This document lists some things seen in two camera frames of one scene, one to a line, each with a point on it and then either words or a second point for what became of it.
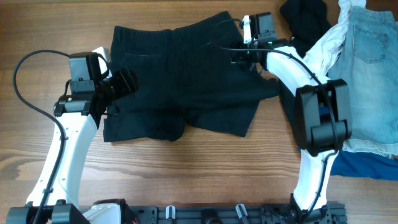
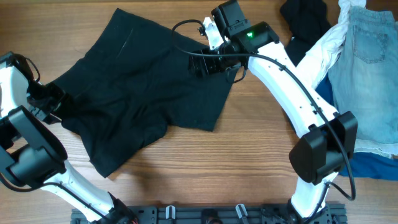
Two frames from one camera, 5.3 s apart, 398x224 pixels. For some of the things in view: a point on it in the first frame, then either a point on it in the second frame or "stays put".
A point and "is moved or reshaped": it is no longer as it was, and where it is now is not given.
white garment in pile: x=324 y=52 stays put
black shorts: x=186 y=77 is moved or reshaped
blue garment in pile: x=366 y=165 stays put
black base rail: x=333 y=213 stays put
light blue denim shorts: x=369 y=64 stays put
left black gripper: x=127 y=82 → x=52 y=117
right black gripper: x=237 y=56 → x=199 y=64
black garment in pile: x=306 y=20 stays put
